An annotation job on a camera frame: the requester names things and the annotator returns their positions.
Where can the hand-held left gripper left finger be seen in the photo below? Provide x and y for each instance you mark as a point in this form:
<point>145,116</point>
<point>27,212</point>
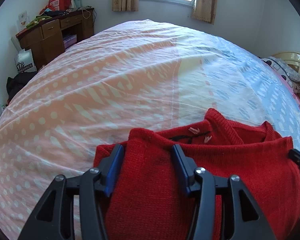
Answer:
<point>115,172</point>

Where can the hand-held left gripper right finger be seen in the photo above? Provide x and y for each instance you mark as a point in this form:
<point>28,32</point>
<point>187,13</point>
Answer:
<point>181,172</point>

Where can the red knitted sweater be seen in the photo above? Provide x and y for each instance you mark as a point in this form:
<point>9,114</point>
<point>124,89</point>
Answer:
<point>252,175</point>

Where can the grey patterned pillow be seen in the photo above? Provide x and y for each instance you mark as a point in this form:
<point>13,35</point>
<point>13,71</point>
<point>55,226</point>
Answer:
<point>287,71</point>

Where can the blue pink polka-dot bedsheet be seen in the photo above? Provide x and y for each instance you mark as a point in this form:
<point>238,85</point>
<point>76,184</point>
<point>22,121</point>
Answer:
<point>115,80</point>

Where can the black bag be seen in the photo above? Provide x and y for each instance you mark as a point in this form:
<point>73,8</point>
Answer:
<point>18,83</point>

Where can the purple box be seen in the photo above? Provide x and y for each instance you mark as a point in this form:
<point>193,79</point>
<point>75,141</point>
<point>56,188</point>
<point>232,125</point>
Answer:
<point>70,41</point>

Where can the white printed paper bag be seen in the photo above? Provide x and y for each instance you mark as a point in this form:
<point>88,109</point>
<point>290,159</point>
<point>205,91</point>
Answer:
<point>26,62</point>

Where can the brown wooden desk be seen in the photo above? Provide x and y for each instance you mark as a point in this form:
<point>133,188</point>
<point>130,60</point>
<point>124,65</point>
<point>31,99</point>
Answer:
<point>50,37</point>

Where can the dark cloth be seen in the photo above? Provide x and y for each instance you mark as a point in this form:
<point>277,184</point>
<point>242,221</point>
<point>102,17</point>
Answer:
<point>56,13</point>

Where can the green packets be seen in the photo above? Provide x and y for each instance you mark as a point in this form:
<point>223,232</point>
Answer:
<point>38,20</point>

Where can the white printed card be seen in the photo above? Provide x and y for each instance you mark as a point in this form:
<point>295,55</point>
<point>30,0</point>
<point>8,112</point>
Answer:
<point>23,20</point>

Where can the red cardboard box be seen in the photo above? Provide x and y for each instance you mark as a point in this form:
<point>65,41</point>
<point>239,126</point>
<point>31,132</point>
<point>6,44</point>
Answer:
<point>56,2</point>

